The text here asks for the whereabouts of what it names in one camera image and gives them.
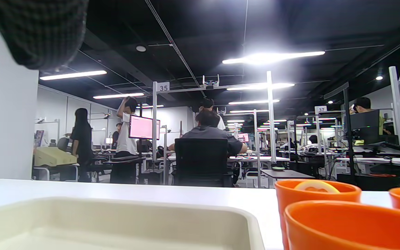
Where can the person's right hand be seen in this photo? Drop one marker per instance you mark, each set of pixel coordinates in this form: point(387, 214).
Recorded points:
point(40, 31)

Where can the beige food tray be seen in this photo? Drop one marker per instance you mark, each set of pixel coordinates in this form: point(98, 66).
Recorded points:
point(116, 211)

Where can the yellow lemon slice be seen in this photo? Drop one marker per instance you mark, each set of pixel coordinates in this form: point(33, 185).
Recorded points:
point(326, 186)

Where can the ceiling light strip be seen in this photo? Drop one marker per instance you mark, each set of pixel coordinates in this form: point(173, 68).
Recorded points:
point(73, 75)
point(248, 111)
point(272, 57)
point(253, 102)
point(279, 85)
point(118, 96)

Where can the round white ceiling fixture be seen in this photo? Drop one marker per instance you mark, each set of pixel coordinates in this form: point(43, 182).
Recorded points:
point(141, 48)

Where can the monitor with white screen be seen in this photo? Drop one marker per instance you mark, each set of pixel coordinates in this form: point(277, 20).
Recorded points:
point(141, 127)

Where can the black office chair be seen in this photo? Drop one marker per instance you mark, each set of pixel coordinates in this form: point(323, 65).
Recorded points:
point(201, 159)

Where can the small pink screen monitor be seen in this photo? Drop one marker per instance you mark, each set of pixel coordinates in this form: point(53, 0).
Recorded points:
point(243, 137)

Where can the dark small table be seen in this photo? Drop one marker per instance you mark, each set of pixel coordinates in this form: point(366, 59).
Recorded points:
point(286, 173)

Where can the black monitor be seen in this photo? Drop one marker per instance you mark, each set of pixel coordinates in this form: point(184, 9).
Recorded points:
point(364, 123)

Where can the aluminium station frame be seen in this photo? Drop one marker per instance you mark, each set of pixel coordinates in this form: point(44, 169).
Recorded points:
point(271, 121)

